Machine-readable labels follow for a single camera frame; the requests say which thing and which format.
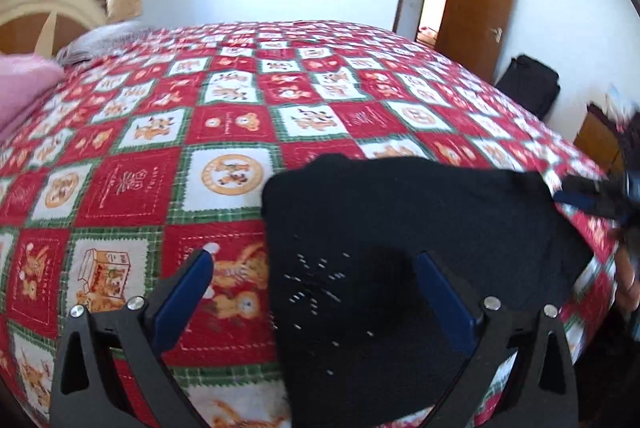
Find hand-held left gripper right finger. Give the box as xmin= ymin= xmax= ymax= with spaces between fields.
xmin=415 ymin=252 xmax=581 ymax=428

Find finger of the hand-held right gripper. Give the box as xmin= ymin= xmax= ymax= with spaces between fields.
xmin=552 ymin=175 xmax=618 ymax=220

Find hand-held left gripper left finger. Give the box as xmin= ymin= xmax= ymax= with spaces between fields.
xmin=47 ymin=247 xmax=216 ymax=428

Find black pants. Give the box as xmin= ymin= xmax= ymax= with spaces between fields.
xmin=261 ymin=154 xmax=593 ymax=428

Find person's right hand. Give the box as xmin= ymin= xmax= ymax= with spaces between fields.
xmin=616 ymin=248 xmax=640 ymax=306

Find wooden cabinet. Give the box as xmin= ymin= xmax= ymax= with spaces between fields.
xmin=574 ymin=113 xmax=628 ymax=174

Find black bag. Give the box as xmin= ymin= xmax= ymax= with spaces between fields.
xmin=495 ymin=54 xmax=560 ymax=119

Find red printed blanket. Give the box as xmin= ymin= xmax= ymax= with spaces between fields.
xmin=0 ymin=20 xmax=626 ymax=428

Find brown wooden door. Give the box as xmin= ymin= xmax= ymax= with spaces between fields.
xmin=440 ymin=0 xmax=522 ymax=84

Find pink pillow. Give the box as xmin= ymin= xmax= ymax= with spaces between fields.
xmin=0 ymin=53 xmax=65 ymax=144

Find grey striped pillow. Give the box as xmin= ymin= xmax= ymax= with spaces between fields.
xmin=54 ymin=20 xmax=156 ymax=65

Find beige wooden headboard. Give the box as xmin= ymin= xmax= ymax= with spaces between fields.
xmin=0 ymin=0 xmax=108 ymax=59

